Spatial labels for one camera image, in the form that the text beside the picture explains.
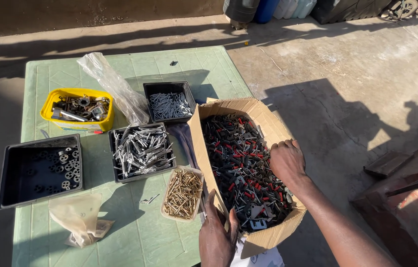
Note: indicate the dark grey barrel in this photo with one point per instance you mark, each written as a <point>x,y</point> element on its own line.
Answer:
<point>240,9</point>

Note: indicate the brown cardboard box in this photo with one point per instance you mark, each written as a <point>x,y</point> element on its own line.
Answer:
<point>201,148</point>

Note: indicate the pile of brass screws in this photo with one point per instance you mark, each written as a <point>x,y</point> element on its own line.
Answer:
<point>183,193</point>

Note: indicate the person's right hand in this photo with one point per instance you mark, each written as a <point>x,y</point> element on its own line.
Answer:
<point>288,163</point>

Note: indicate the large black plastic tray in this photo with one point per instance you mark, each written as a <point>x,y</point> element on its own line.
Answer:
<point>23,178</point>

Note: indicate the white jerrycans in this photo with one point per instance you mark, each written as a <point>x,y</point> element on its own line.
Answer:
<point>294,7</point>

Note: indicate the pile of silver nails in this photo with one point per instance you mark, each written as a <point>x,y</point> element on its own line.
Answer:
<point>170,105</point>

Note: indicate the white printed bag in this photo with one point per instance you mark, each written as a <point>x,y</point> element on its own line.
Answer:
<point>264,259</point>

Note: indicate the blue barrel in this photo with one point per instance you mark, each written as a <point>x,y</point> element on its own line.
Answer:
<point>266,10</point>

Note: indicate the small beige plastic tray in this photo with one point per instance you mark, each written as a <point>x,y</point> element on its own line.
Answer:
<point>165,207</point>

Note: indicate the black tarp-covered heap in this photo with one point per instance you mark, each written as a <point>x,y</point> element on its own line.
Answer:
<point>346,10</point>

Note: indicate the yellow plastic tub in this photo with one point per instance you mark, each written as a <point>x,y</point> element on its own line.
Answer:
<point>51,107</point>

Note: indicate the group of small black wheels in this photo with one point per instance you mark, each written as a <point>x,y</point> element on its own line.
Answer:
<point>68,168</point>

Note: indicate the clear plastic bag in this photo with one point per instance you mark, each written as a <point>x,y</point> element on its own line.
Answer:
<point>120,89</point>

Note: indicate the black tray holding nails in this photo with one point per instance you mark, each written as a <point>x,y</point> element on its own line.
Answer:
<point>149,104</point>

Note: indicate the person's right fingers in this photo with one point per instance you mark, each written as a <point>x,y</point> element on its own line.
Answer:
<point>286,144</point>

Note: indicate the green plastic table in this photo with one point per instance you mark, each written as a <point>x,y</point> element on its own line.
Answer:
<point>120,230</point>

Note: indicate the pile of black red hardware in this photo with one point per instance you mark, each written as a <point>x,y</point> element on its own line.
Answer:
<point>242,167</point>

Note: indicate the loose silver screws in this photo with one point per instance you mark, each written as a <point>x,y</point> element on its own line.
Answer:
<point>150,200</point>

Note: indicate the crumpled brown plastic bag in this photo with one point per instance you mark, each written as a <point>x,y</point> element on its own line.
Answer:
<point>79,218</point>

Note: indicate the heap of mixed metal parts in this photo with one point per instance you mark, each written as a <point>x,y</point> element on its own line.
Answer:
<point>81,109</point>

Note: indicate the person's left hand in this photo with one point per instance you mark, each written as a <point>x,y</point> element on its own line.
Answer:
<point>214,237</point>

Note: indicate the red-brown metal frame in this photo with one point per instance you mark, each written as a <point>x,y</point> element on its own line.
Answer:
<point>409,207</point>

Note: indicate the rusty metal wheel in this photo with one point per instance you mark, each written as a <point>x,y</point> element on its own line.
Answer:
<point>407,8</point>

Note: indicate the pile of silver metal anchors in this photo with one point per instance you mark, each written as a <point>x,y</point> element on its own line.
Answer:
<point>142,150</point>

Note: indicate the black tray holding anchors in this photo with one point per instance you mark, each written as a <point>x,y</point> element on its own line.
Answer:
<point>114,167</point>

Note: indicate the small grey metal blade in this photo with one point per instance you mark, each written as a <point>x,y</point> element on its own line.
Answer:
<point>45,134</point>

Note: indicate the small black part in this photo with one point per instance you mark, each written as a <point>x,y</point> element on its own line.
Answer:
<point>173,63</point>

